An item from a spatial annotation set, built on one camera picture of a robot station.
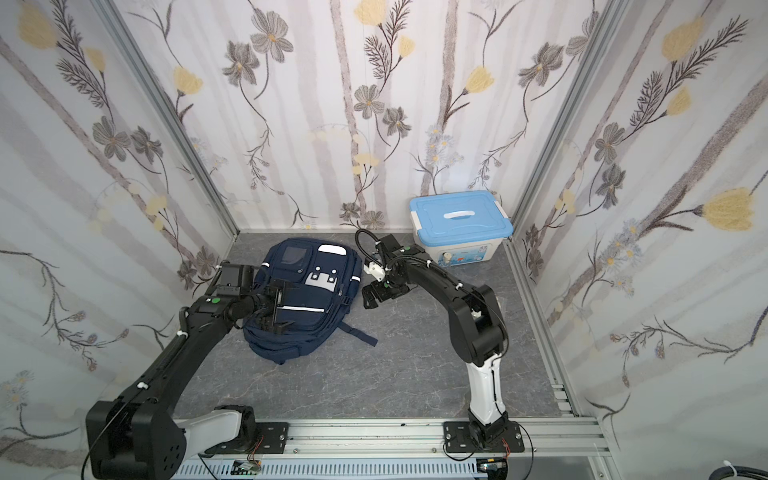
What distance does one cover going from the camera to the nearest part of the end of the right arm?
2.62 ft

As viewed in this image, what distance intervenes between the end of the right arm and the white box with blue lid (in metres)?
0.22

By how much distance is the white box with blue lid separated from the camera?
100cm
